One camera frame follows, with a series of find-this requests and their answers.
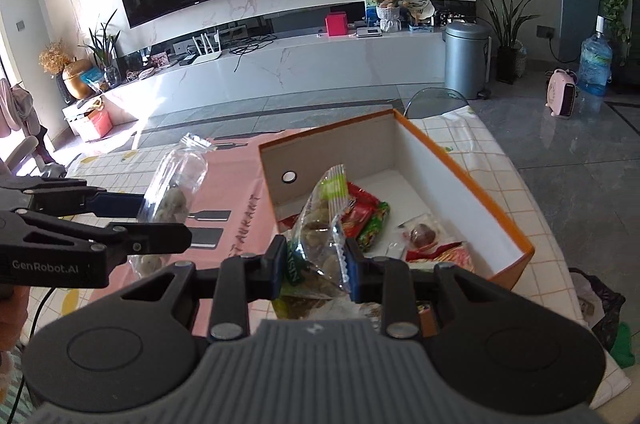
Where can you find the blue water jug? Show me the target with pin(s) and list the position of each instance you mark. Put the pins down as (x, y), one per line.
(595, 63)

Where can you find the clear bag of round snacks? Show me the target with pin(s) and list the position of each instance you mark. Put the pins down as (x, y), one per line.
(175, 199)

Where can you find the green plant in glass vase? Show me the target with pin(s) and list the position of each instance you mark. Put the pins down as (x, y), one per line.
(105, 53)

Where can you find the person's left forearm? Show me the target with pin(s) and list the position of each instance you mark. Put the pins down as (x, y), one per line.
(12, 321)

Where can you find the painted picture panel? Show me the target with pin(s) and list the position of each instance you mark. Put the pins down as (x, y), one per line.
(370, 3)

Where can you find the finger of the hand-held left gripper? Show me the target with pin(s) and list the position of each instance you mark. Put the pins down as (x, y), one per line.
(117, 204)
(150, 238)

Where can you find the orange storage box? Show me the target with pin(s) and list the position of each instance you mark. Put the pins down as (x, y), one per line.
(450, 184)

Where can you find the pink printed mat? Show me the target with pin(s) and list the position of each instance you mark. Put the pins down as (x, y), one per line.
(235, 184)

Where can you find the red candy packet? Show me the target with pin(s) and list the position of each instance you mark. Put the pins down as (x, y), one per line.
(361, 214)

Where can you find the green clear snack bag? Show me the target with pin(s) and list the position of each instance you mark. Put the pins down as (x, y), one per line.
(320, 229)

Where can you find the white chair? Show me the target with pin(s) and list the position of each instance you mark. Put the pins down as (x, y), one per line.
(25, 156)

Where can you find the orange gift bag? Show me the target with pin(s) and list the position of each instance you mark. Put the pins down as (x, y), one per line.
(95, 123)

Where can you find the green candy packet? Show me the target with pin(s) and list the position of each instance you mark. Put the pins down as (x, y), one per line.
(376, 226)

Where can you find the clear plastic chair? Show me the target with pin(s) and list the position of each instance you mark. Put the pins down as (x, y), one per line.
(435, 101)

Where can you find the teddy bear bouquet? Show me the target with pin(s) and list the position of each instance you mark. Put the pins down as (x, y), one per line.
(388, 6)

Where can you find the white wifi router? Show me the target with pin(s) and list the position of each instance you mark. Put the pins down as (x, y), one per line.
(207, 51)

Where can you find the dried flower bunch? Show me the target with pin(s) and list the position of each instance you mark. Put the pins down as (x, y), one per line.
(54, 56)

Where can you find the pink hanging clothes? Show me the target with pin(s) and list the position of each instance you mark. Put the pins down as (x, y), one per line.
(15, 108)

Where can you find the grey wall socket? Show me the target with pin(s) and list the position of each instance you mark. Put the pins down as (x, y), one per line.
(546, 31)

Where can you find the pink space heater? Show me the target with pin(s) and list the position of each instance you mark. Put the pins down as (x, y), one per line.
(561, 96)

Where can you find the red tissue box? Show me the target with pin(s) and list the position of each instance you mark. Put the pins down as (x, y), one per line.
(336, 24)

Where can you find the grey pedal trash bin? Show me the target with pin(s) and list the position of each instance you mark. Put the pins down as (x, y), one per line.
(465, 63)

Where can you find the potted snake plant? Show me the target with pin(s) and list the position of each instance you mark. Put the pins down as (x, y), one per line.
(507, 33)

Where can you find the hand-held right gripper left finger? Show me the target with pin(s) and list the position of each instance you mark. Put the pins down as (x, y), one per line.
(278, 268)

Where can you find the black garbage bag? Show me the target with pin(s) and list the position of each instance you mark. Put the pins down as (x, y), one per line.
(602, 309)

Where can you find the clear packet with brown candy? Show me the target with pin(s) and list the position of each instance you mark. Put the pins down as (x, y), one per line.
(421, 234)

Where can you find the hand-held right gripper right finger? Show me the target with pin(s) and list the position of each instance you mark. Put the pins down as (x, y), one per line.
(356, 278)

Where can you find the gold round vase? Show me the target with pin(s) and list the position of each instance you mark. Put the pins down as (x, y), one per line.
(77, 78)

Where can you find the green cloth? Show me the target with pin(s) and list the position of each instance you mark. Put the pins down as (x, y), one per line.
(624, 346)

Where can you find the white marble television cabinet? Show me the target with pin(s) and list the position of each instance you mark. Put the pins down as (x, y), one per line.
(300, 63)

